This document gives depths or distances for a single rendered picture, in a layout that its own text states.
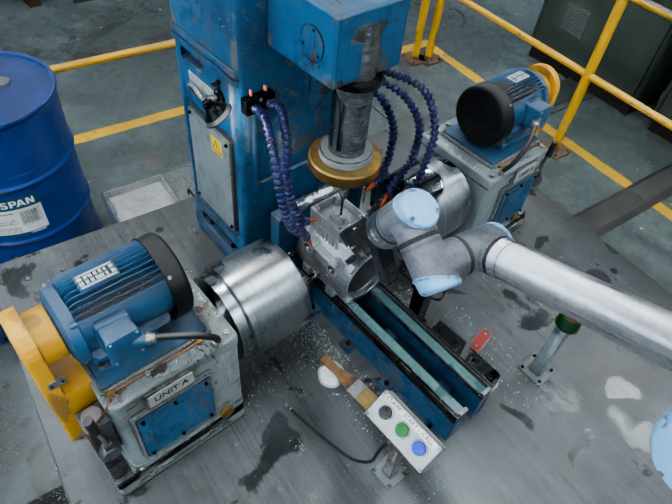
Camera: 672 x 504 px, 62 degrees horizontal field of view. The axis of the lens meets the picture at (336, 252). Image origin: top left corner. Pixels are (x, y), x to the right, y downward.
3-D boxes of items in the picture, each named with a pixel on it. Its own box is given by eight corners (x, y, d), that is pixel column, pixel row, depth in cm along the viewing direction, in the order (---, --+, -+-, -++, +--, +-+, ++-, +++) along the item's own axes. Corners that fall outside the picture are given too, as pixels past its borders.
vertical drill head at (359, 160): (291, 192, 146) (298, 8, 110) (343, 167, 154) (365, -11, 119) (335, 233, 137) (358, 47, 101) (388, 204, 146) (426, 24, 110)
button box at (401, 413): (370, 413, 126) (363, 412, 121) (392, 390, 126) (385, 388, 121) (425, 473, 118) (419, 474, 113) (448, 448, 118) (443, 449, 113)
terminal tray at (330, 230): (308, 226, 154) (309, 207, 149) (337, 210, 160) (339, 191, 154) (336, 252, 149) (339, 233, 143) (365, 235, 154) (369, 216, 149)
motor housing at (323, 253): (294, 269, 164) (296, 223, 150) (343, 241, 173) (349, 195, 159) (339, 313, 154) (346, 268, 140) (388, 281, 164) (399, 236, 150)
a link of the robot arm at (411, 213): (414, 236, 109) (394, 189, 110) (384, 253, 120) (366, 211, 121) (450, 223, 114) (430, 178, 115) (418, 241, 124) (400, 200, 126)
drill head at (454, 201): (344, 232, 176) (353, 170, 158) (432, 183, 196) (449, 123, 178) (400, 282, 164) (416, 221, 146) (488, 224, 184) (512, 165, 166)
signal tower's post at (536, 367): (516, 367, 162) (574, 275, 131) (533, 353, 165) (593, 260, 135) (539, 387, 158) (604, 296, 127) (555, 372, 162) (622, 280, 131)
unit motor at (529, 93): (427, 188, 189) (458, 76, 158) (488, 154, 205) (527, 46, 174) (486, 232, 177) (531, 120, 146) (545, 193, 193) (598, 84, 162)
